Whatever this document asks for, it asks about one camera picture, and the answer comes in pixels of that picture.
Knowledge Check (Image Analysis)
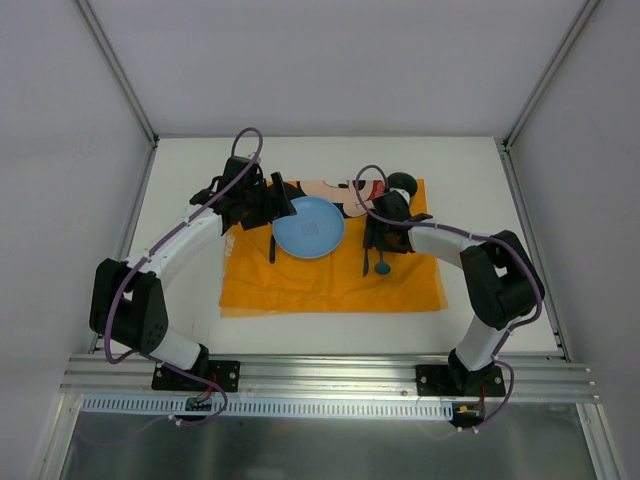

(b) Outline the dark green mug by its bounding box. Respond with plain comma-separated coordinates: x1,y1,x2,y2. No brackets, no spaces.
387,172,418,203

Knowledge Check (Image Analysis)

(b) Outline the light blue plate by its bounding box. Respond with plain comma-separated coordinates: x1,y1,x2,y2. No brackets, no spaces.
272,196,346,260

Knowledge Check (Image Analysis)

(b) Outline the gold fork green handle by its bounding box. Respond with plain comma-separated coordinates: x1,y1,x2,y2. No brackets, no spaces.
268,235,277,264

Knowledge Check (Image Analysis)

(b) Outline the blue plastic knife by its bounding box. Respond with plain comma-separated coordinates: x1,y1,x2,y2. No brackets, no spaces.
362,246,371,277

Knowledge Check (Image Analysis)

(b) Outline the teal plastic spoon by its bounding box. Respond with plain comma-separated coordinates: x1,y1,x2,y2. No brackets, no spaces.
374,250,391,276

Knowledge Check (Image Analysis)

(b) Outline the orange cartoon cloth placemat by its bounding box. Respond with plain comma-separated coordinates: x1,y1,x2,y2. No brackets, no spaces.
219,180,448,317

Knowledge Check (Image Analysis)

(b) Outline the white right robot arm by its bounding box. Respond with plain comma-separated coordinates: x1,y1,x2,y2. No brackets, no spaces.
367,189,545,396

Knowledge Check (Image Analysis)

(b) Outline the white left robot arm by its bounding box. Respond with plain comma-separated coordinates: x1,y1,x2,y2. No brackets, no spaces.
89,156,296,390

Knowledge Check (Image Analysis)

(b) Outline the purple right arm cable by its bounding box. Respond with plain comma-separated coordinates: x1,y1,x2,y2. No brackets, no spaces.
353,164,546,441

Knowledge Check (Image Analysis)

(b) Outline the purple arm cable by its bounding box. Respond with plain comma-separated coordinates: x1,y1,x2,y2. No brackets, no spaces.
353,164,546,441
74,127,265,446

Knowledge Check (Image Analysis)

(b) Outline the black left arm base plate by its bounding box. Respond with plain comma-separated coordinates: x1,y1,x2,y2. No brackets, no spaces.
151,359,241,393

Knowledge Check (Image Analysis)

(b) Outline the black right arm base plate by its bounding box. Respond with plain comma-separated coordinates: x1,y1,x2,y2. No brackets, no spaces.
415,364,506,398

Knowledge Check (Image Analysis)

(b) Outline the left aluminium frame post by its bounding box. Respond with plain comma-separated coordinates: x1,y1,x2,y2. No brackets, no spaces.
72,0,159,148

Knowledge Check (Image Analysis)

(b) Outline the aluminium frame post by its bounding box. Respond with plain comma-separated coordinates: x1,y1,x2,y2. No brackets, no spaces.
501,0,602,152
72,0,159,148

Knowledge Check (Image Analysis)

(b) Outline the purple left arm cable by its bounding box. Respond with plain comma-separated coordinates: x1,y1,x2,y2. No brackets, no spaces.
74,127,265,446

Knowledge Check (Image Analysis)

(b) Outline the aluminium front rail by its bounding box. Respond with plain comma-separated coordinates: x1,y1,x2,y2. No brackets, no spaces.
59,352,602,404

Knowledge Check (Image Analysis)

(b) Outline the white slotted cable duct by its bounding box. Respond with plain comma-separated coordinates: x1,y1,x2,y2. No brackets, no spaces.
81,394,454,421

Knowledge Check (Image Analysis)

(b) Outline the right aluminium frame post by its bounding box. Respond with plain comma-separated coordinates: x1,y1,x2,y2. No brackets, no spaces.
501,0,602,152

